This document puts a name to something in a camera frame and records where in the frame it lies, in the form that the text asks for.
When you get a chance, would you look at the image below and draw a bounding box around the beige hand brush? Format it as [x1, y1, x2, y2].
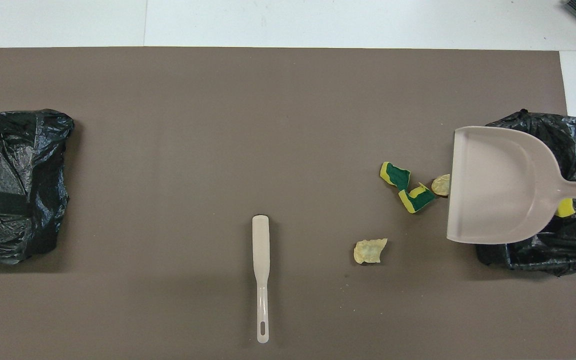
[252, 214, 271, 344]

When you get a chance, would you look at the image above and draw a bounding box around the green yellow sponge piece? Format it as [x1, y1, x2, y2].
[379, 161, 412, 192]
[398, 182, 437, 214]

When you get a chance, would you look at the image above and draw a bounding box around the beige foam lump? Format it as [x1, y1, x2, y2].
[431, 173, 452, 197]

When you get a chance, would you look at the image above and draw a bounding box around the beige plastic dustpan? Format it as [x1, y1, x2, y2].
[446, 126, 576, 246]

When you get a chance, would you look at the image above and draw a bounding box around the plain yellow sponge piece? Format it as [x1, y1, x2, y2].
[554, 198, 576, 218]

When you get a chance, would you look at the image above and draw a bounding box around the black bag lined bin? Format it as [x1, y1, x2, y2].
[0, 109, 75, 265]
[468, 110, 576, 277]

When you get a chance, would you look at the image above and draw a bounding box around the brown table mat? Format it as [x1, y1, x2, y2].
[0, 47, 576, 360]

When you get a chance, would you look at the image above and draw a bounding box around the pale yellow crumpled foam lump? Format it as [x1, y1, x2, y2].
[353, 238, 388, 265]

